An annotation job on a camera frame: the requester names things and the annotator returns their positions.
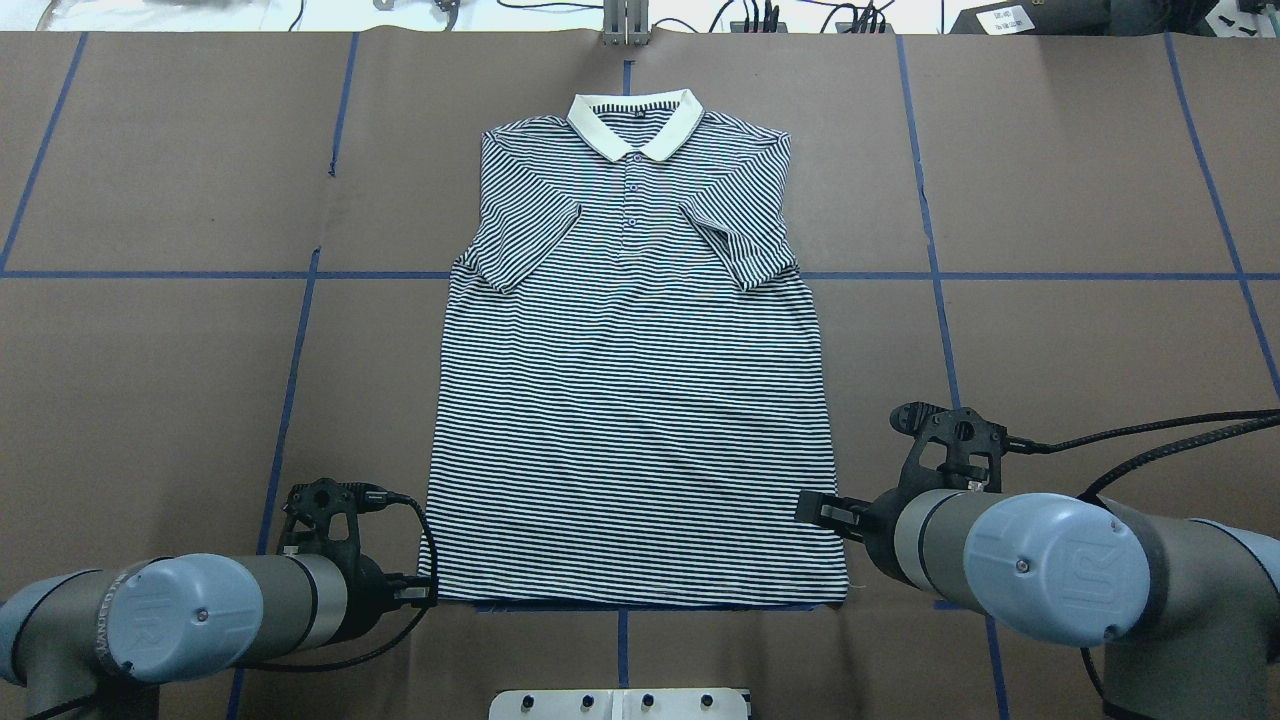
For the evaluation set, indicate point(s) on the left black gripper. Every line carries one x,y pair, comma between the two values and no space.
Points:
367,580

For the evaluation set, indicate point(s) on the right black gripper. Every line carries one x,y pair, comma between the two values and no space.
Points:
879,521

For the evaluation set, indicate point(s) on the striped polo shirt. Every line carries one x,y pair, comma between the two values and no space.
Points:
631,394

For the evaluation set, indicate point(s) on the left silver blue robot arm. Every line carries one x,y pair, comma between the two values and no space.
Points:
99,644

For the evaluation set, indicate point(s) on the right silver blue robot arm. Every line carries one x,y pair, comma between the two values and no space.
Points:
1185,610

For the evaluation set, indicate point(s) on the black box with label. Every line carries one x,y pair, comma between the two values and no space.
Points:
1047,18

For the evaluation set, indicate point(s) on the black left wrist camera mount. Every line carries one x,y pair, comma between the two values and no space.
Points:
321,518

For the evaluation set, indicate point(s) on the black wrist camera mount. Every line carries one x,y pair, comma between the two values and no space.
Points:
321,518
952,449

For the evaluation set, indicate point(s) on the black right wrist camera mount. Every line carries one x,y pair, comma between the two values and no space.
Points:
952,449

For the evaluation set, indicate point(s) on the white camera pole base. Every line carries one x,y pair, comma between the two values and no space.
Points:
623,703

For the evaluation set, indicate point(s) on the aluminium frame post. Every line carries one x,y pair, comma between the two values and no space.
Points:
626,23

